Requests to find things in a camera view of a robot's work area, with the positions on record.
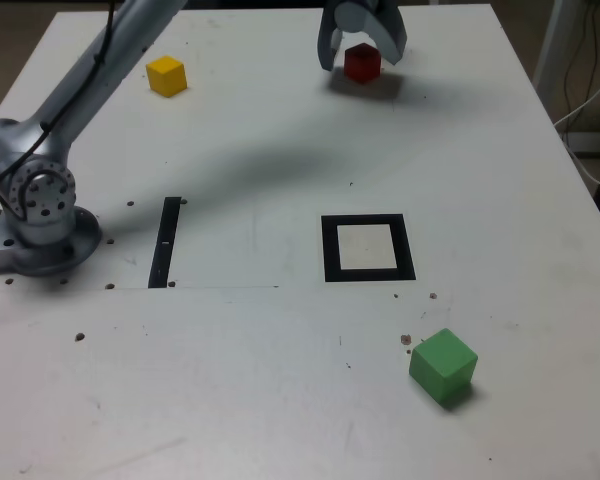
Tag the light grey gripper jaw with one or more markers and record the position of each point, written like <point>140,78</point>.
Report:
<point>385,25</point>

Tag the black tape square outline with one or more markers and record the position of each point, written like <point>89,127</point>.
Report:
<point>330,250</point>

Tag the red cube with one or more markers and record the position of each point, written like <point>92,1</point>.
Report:
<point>362,65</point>

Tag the white metal post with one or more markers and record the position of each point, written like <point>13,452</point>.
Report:
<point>553,45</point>

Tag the black tape strip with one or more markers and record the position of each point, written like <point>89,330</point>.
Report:
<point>164,240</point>

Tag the yellow cube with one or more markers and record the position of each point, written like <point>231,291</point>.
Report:
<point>167,75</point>

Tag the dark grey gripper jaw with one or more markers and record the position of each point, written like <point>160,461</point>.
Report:
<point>326,40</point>

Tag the green cube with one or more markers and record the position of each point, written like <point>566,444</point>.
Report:
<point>442,367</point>

